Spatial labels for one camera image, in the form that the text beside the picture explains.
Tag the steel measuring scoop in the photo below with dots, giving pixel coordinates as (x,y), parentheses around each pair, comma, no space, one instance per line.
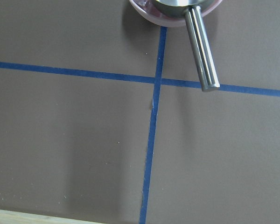
(191,12)

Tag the pink bowl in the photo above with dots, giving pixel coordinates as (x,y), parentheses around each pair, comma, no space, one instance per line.
(148,11)

